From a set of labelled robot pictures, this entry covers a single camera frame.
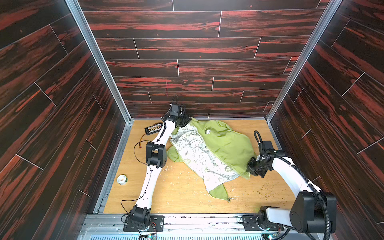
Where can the green jacket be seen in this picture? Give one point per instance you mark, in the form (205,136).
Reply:
(214,151)

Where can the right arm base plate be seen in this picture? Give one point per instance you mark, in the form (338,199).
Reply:
(255,223)

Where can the aluminium front rail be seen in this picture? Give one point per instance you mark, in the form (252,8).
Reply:
(184,227)

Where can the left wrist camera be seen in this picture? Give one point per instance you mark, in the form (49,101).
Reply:
(175,108)

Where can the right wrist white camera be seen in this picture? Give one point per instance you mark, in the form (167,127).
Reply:
(265,147)

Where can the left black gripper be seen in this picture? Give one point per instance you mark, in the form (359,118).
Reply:
(184,120)

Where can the black battery pack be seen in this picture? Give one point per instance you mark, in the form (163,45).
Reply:
(155,128)

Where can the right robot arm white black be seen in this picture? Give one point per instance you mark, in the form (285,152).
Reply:
(314,210)

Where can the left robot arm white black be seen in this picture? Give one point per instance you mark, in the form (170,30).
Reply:
(156,159)

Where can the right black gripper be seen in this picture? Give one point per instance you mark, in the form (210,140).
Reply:
(253,167)

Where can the white tape roll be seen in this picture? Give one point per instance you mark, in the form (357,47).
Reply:
(122,179)

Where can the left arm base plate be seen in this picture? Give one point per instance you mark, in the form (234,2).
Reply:
(153,223)

